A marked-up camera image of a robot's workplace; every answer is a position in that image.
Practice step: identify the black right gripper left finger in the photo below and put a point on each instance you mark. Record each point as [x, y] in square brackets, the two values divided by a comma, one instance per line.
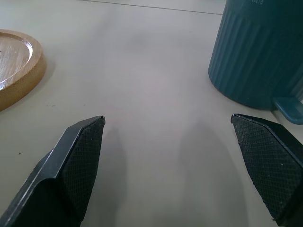
[71, 170]

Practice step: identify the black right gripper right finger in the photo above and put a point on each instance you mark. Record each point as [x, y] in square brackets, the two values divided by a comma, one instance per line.
[267, 165]

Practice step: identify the dark teal ribbed mug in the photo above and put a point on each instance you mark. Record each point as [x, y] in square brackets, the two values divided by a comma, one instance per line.
[255, 52]

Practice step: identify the round wooden plate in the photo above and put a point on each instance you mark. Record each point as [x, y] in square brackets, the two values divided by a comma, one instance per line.
[16, 68]

